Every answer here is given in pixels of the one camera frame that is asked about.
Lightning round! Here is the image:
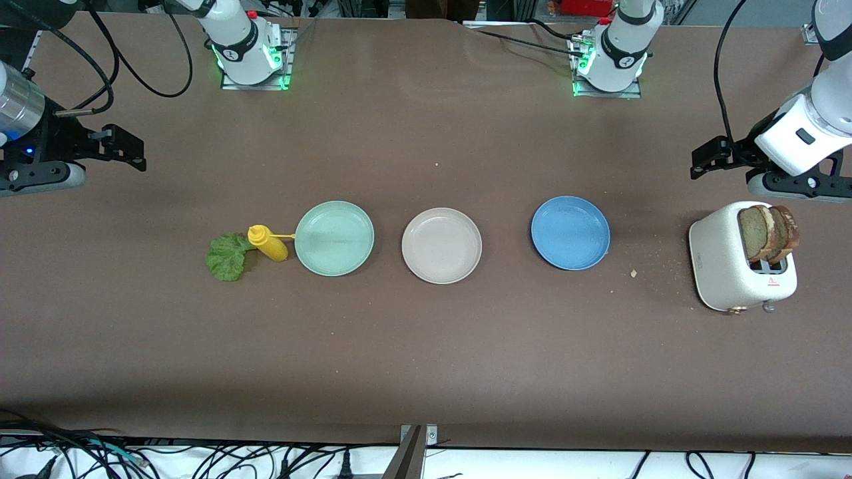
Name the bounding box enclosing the brown bread slice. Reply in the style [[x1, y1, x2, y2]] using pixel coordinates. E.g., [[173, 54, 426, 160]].
[[738, 205, 776, 262]]

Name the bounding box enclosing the green lettuce leaf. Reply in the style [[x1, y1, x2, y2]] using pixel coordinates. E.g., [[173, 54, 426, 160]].
[[205, 232, 257, 282]]

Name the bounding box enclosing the yellow mustard squeeze bottle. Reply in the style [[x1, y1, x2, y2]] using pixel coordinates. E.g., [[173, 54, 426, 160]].
[[247, 224, 297, 262]]

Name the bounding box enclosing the blue plate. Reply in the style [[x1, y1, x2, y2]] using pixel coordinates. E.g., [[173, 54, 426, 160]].
[[531, 196, 611, 271]]

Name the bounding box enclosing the green plate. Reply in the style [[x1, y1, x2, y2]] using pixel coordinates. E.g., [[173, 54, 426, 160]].
[[294, 200, 375, 277]]

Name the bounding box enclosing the beige plate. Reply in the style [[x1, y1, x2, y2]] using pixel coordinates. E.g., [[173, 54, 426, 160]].
[[401, 208, 483, 285]]

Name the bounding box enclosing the bread slice dark crust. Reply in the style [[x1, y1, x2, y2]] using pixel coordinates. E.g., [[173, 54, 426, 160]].
[[769, 205, 801, 265]]

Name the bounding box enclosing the white toaster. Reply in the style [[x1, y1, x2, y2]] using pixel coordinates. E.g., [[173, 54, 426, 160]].
[[688, 201, 798, 315]]

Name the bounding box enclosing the red background box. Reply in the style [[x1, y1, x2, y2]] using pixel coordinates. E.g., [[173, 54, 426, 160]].
[[561, 0, 616, 17]]

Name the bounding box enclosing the dark aluminium bar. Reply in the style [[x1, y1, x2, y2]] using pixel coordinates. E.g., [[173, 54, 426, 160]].
[[381, 426, 427, 479]]

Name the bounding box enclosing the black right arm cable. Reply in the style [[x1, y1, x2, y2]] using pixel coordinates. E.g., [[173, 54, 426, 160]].
[[40, 0, 194, 117]]

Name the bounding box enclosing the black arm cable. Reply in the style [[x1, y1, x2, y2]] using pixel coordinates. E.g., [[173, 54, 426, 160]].
[[40, 0, 194, 117], [714, 0, 753, 147]]

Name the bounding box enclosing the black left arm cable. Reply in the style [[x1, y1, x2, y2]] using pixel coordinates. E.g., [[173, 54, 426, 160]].
[[714, 0, 753, 147]]

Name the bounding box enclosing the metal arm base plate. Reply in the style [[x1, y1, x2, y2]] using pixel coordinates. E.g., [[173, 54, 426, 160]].
[[220, 27, 297, 90], [569, 33, 643, 99]]

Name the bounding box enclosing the black base power cable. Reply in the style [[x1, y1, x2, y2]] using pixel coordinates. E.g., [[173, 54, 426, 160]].
[[466, 19, 586, 57]]

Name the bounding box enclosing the black floor cable tangle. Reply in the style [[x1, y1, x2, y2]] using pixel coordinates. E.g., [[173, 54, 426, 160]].
[[0, 407, 157, 479]]

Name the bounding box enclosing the black looped floor cable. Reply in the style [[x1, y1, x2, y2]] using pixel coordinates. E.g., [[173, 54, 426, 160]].
[[686, 451, 716, 479]]

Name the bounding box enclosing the teal cable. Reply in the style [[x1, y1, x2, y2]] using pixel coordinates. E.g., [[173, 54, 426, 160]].
[[83, 439, 148, 466]]

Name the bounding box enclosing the small metal bracket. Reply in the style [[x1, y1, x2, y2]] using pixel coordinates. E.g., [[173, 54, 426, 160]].
[[399, 424, 439, 448]]

